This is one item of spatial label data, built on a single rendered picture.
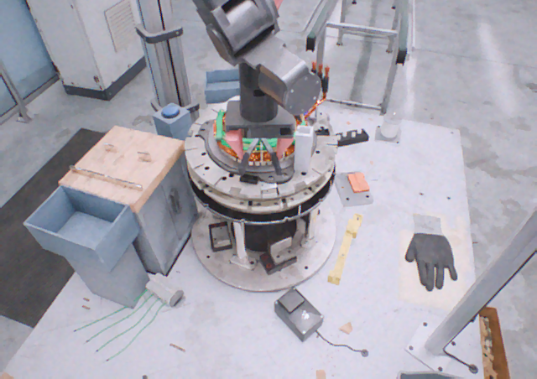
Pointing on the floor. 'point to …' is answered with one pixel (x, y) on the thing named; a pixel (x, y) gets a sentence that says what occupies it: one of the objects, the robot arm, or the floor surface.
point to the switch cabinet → (87, 30)
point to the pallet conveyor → (404, 34)
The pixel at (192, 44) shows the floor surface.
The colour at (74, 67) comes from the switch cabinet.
